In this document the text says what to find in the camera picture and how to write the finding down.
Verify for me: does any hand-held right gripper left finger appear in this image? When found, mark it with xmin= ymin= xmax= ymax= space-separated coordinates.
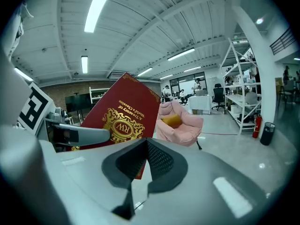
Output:
xmin=55 ymin=137 xmax=148 ymax=225

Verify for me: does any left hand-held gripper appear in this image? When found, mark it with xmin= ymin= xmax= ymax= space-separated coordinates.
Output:
xmin=18 ymin=82 xmax=111 ymax=152

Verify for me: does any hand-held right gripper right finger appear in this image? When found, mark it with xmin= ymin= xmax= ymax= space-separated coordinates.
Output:
xmin=134 ymin=137 xmax=268 ymax=225

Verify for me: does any pink cushioned armchair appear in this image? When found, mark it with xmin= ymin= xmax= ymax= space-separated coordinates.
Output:
xmin=156 ymin=101 xmax=204 ymax=150

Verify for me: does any red hardcover book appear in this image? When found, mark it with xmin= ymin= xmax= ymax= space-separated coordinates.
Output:
xmin=71 ymin=72 xmax=162 ymax=180

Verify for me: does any person's left forearm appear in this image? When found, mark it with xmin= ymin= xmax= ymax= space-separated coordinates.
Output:
xmin=0 ymin=47 xmax=31 ymax=128

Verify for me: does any black display screen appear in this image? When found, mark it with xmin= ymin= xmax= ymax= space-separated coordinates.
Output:
xmin=65 ymin=93 xmax=93 ymax=114

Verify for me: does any mustard yellow cushion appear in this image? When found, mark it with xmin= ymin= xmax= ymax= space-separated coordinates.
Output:
xmin=161 ymin=114 xmax=182 ymax=129

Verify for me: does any table with white cloth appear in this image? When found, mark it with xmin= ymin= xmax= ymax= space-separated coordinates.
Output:
xmin=188 ymin=94 xmax=211 ymax=115

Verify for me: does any red fire extinguisher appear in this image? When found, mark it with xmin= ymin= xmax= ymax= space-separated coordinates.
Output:
xmin=252 ymin=113 xmax=263 ymax=139

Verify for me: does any black office chair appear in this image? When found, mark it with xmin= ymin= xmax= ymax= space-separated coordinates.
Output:
xmin=211 ymin=83 xmax=226 ymax=111

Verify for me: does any black trash bin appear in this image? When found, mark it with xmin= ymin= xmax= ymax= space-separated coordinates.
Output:
xmin=259 ymin=122 xmax=276 ymax=146

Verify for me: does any white metal shelf rack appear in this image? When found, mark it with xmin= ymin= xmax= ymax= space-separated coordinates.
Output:
xmin=220 ymin=37 xmax=262 ymax=135

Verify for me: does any black framed glass window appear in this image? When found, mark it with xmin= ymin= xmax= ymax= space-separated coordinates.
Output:
xmin=169 ymin=72 xmax=207 ymax=96

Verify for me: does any white round column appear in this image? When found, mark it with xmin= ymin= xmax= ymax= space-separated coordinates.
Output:
xmin=231 ymin=6 xmax=278 ymax=135

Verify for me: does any dark side chair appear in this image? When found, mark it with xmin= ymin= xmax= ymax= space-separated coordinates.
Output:
xmin=277 ymin=80 xmax=296 ymax=108

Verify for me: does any group of ceiling strip lights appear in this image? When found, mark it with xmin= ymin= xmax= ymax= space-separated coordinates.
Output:
xmin=14 ymin=0 xmax=202 ymax=82

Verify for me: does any black railing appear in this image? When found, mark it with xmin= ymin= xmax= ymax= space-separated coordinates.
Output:
xmin=269 ymin=28 xmax=297 ymax=56

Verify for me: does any white wall shelving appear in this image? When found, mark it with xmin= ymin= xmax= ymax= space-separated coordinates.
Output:
xmin=89 ymin=86 xmax=111 ymax=105

